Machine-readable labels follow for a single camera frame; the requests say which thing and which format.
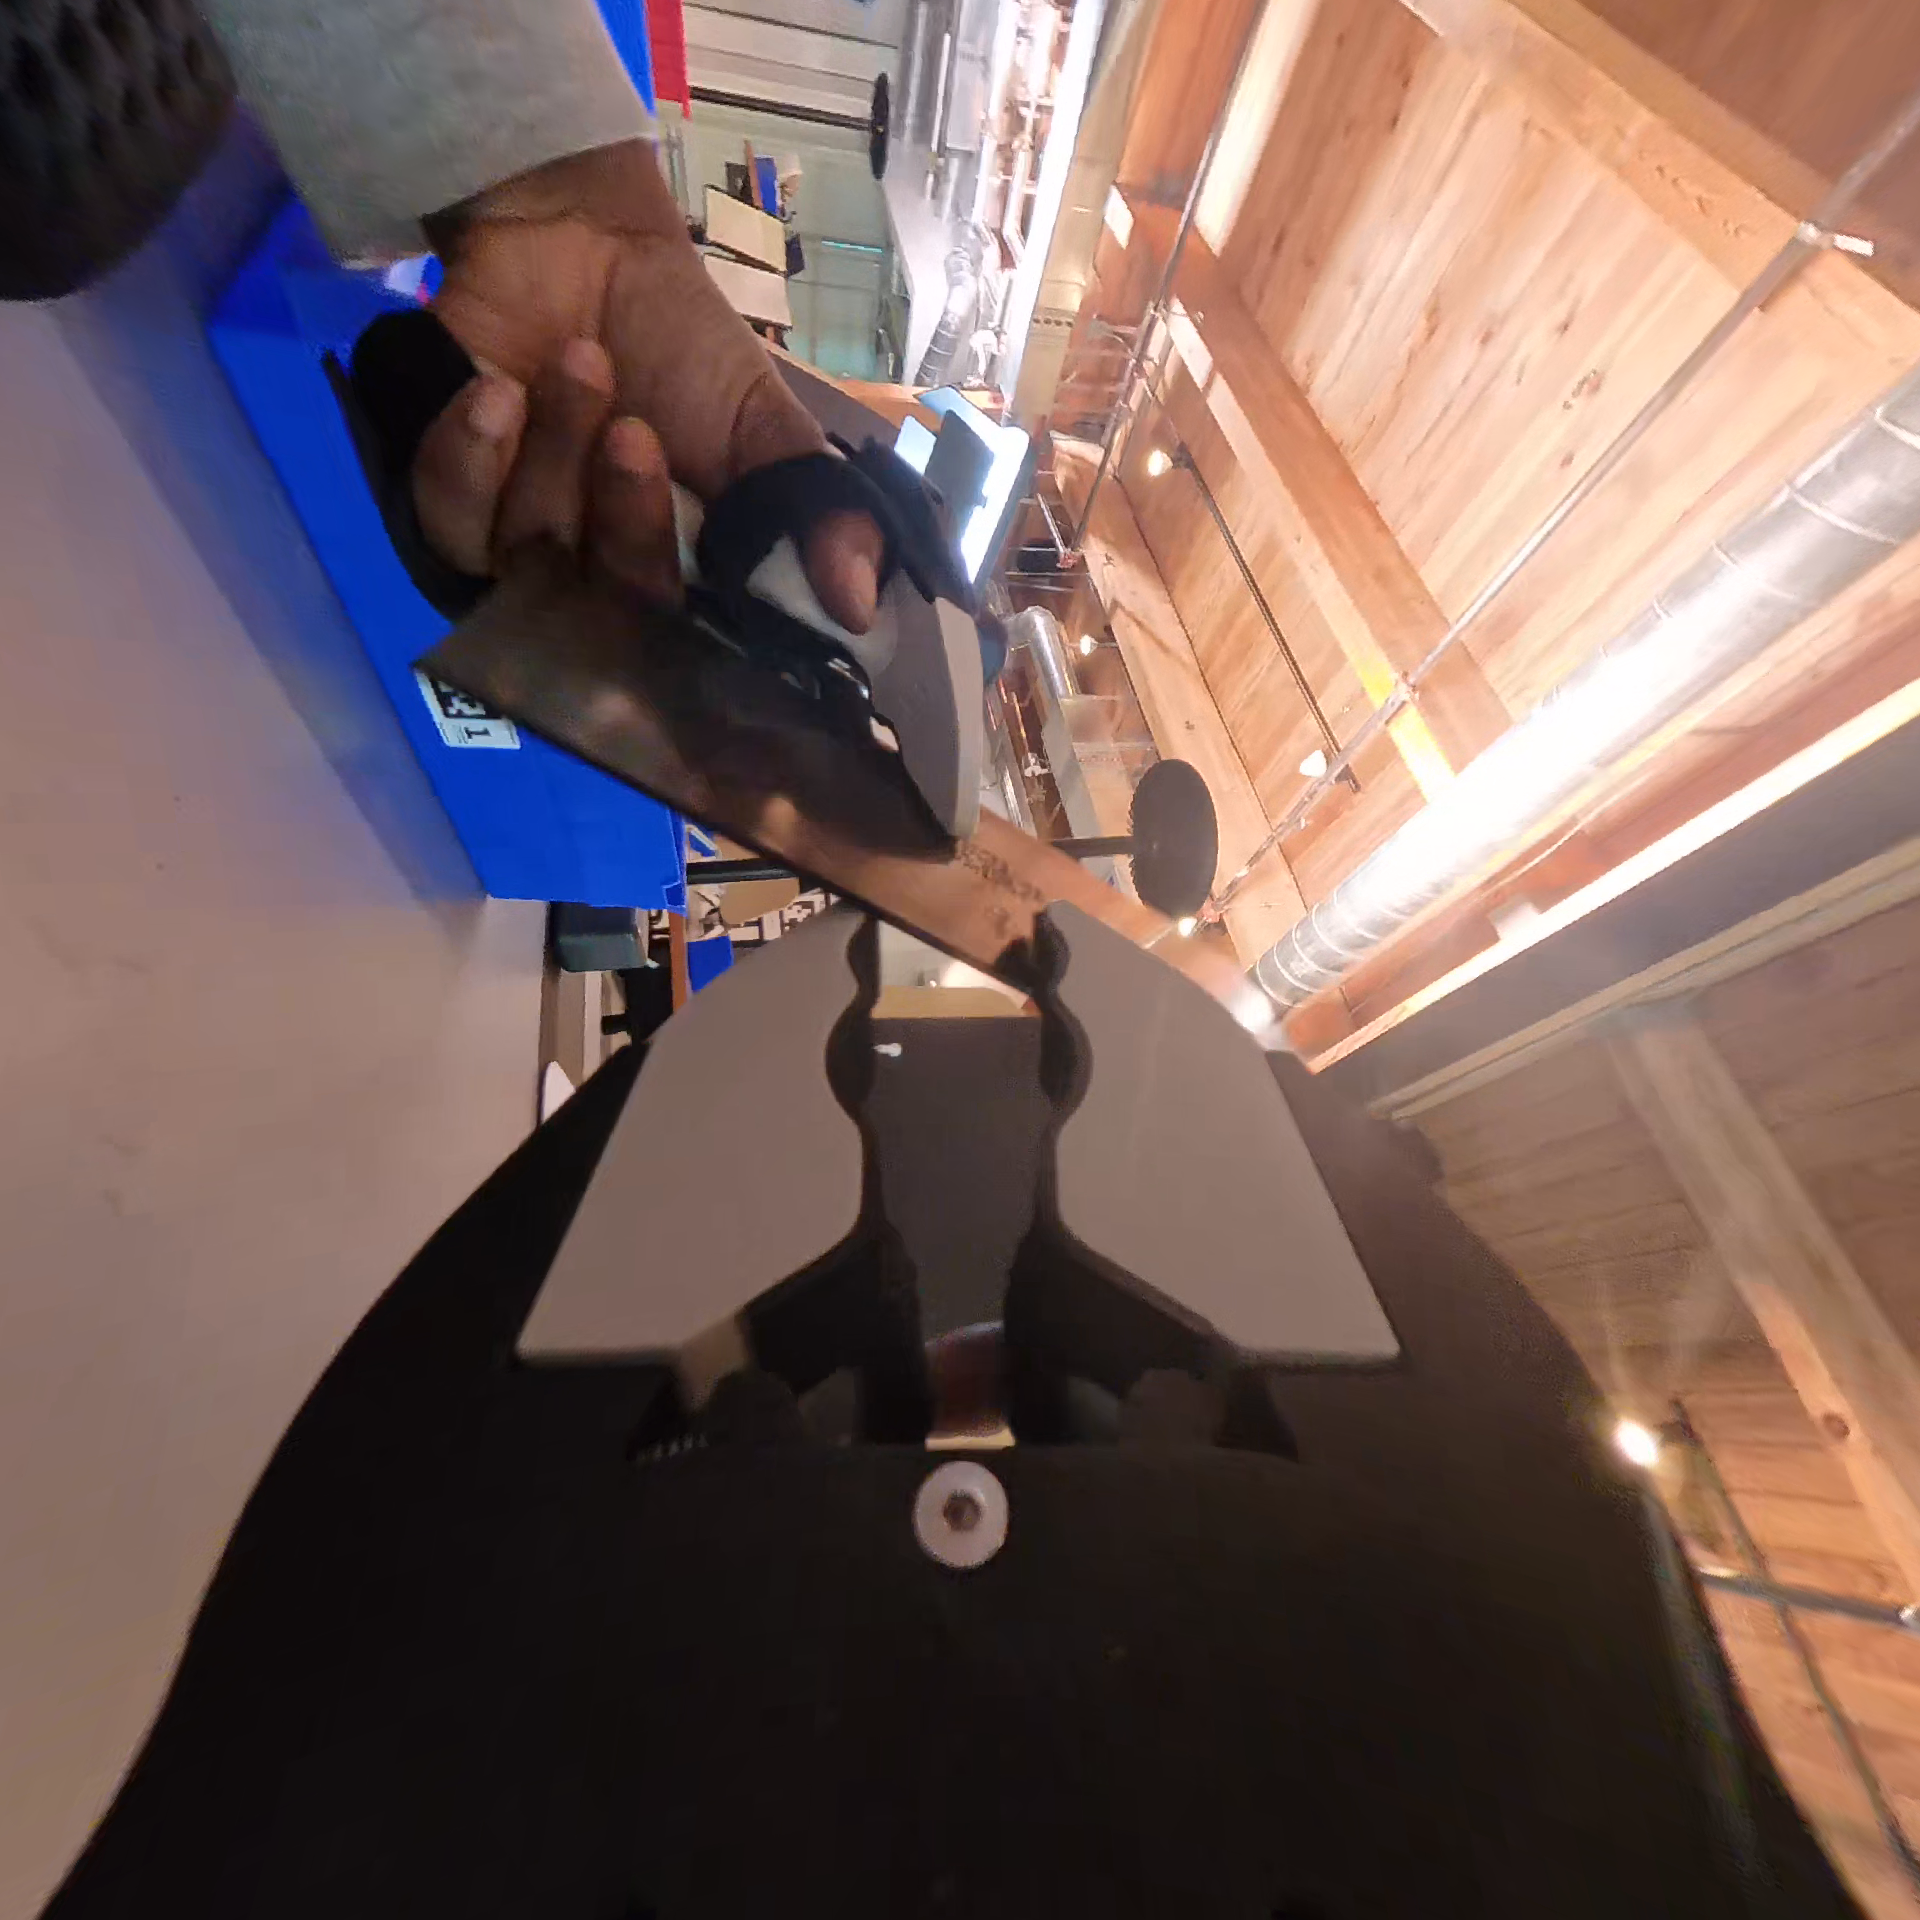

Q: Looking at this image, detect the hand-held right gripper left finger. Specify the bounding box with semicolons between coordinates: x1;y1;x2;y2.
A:
513;909;920;1442

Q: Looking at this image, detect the thin dark shiny metal plate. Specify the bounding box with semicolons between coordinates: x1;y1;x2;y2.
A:
415;524;1069;993

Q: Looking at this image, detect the LED light panel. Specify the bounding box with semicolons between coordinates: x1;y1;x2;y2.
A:
892;382;1036;586

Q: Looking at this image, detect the black white marker tag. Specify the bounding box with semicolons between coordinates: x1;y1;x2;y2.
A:
716;884;843;950

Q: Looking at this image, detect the silver ceiling duct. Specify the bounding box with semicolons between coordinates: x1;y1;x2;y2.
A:
1251;405;1920;1012

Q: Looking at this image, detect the blue plastic bin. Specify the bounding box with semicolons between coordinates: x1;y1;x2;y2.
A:
201;0;693;909

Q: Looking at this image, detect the person's left forearm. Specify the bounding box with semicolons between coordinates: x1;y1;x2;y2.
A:
201;0;660;264

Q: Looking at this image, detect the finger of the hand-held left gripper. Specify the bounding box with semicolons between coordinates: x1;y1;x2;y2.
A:
862;575;993;842

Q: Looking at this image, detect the small grey box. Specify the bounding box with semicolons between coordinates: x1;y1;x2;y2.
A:
547;898;655;976

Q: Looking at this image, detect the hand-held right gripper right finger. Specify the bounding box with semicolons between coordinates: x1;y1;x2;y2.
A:
1007;905;1402;1442

